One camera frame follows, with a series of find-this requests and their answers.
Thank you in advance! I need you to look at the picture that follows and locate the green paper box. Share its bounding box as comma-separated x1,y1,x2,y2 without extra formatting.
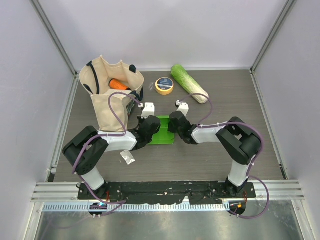
148,115,175,145

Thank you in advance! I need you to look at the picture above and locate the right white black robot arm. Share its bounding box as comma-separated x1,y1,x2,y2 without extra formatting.
168,111,264,198

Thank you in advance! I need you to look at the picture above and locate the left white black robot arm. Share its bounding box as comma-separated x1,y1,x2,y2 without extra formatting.
62,116,161,200

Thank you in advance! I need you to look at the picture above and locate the small clear plastic bag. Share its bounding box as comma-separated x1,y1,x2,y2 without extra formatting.
120,150,136,165

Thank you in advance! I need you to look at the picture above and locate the yellow masking tape roll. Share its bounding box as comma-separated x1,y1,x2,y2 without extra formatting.
155,77,174,96

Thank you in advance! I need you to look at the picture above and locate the napa cabbage toy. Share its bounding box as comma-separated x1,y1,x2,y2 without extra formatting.
171,64,209,104

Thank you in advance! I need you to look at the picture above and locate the orange bottle in bag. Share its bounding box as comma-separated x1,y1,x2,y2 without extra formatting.
109,78,131,91

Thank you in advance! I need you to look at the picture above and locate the beige canvas tote bag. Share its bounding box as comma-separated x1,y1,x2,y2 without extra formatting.
79,56,144,132

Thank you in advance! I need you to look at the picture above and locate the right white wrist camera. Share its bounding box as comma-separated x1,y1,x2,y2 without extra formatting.
175,100,189,117

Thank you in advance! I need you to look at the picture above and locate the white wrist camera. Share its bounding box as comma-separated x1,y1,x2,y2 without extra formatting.
138,102,155,119
175,100,189,117

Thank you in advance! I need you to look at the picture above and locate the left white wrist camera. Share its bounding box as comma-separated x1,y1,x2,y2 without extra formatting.
138,102,155,119

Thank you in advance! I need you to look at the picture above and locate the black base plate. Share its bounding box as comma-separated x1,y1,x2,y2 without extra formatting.
93,181,256,205

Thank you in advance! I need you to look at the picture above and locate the white slotted cable duct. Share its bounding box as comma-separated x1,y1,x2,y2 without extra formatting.
42,201,230,213

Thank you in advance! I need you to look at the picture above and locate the aluminium frame rail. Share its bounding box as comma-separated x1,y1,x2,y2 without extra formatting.
31,182,79,203

